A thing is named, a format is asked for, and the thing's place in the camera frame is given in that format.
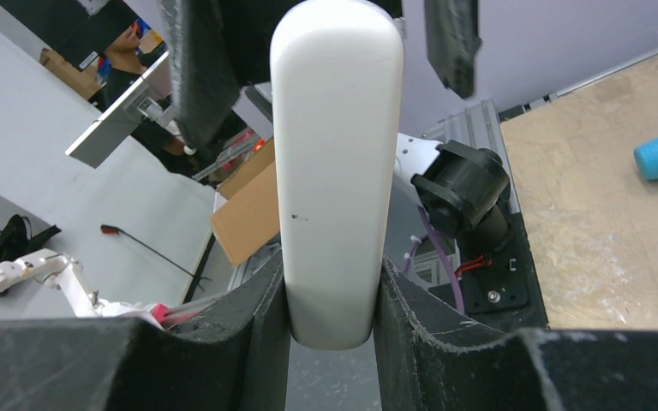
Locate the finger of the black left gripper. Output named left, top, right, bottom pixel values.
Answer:
left=161, top=1, right=250, bottom=151
left=424, top=0, right=482, bottom=99

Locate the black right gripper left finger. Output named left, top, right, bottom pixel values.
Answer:
left=0, top=255, right=290, bottom=410

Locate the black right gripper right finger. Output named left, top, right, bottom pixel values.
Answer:
left=373, top=259, right=658, bottom=410

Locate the white stapler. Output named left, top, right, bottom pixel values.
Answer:
left=270, top=1, right=404, bottom=350

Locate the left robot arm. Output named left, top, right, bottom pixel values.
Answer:
left=159, top=1, right=510, bottom=241

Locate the cardboard box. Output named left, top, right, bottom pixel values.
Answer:
left=210, top=139, right=279, bottom=266

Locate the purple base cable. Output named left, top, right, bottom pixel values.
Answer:
left=403, top=206, right=470, bottom=316

